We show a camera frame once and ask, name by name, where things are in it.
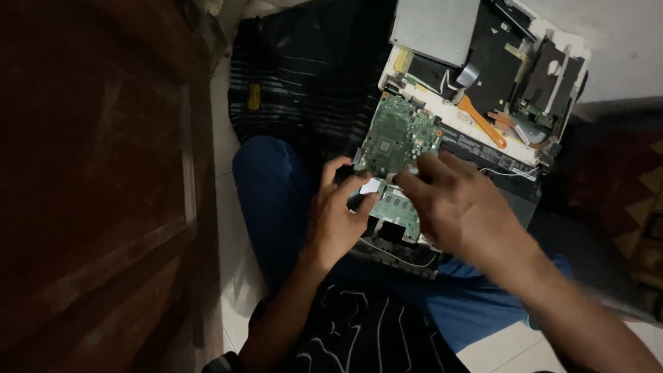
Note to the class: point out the black hard drive caddy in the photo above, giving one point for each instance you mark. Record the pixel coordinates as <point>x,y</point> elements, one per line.
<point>553,77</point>

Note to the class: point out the black striped cloth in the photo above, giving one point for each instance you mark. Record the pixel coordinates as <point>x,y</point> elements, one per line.
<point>311,72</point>

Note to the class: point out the person's blue trousers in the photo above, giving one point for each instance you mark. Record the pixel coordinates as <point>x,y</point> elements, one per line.
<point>393,259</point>

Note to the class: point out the copper heat pipe with fan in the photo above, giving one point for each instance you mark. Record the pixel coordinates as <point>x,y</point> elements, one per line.
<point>520,127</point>

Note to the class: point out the person's left hand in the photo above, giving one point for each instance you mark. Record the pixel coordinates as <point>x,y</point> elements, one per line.
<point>331,228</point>

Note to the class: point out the person's right hand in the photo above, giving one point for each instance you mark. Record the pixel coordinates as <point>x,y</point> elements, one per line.
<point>461,212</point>

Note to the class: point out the green laptop motherboard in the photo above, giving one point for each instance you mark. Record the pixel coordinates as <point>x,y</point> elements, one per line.
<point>396,150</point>

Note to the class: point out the person's right fingers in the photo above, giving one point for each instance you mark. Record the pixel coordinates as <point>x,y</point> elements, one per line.
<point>427,173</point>

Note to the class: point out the black laptop battery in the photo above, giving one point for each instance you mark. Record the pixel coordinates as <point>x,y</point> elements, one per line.
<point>492,155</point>

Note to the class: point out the patterned red rug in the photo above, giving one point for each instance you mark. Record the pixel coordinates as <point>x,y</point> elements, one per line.
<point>621,202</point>

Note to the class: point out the person's black printed shirt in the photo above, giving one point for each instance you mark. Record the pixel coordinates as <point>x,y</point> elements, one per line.
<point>362,331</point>

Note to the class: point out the silver optical drive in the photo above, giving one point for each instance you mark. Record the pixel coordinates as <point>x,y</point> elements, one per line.
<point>434,28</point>

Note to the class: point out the white opened laptop chassis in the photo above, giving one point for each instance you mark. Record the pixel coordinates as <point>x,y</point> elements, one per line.
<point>476,88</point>

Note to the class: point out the brown wooden door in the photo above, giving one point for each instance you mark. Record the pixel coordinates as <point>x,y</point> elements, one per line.
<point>101,186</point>

